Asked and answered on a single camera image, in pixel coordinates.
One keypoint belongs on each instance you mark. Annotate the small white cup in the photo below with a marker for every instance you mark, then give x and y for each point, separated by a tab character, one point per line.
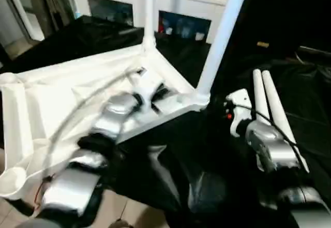
168	30
185	34
198	36

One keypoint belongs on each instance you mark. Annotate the black mat cover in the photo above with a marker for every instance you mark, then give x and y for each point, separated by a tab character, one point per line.
305	96

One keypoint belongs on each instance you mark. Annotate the white plastic table top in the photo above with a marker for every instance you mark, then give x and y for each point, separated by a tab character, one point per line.
51	96

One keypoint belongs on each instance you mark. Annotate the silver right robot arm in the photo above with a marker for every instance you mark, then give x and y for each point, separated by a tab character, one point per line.
269	140

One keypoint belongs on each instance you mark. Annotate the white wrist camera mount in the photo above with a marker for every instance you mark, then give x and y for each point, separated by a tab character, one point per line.
240	101
148	85

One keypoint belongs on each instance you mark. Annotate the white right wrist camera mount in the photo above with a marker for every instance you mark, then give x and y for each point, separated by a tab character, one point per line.
240	101

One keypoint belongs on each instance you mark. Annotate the red item in cabinet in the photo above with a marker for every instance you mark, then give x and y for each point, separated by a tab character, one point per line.
161	27

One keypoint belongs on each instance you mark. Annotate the small tan block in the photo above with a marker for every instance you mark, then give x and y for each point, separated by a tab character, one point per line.
263	44

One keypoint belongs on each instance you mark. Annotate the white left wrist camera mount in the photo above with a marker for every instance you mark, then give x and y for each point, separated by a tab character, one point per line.
148	85

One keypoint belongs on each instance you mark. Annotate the white plastic table leg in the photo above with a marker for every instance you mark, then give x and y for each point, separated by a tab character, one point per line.
222	31
258	96
274	104
149	5

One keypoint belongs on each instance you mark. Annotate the grey metal rack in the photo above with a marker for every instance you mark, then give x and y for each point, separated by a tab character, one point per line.
36	8

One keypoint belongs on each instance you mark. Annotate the long black pole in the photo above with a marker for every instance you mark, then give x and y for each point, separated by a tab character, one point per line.
315	51

